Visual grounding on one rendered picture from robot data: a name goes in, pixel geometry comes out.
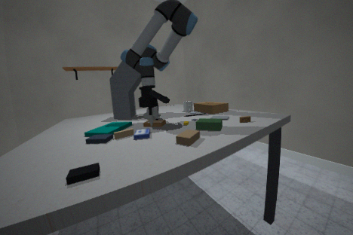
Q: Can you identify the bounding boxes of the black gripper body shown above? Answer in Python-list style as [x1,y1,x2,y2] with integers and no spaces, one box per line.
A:
[139,85,158,108]

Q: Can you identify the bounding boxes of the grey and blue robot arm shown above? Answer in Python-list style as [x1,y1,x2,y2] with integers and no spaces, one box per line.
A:
[121,0,198,86]

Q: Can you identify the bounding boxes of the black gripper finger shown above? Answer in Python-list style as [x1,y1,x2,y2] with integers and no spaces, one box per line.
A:
[153,104,158,120]
[143,101,154,127]

